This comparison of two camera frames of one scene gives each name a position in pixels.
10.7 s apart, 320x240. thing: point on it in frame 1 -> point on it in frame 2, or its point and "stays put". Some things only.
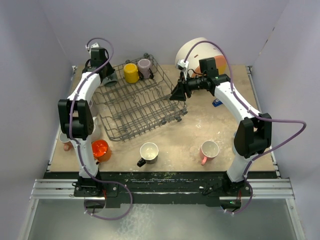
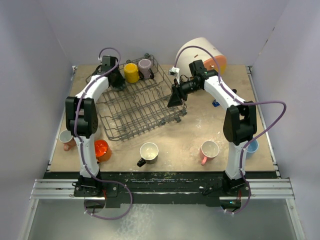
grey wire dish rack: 127,108 stays put
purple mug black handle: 145,67 stays put
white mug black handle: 149,152 stays put
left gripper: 110,70 -> 120,82
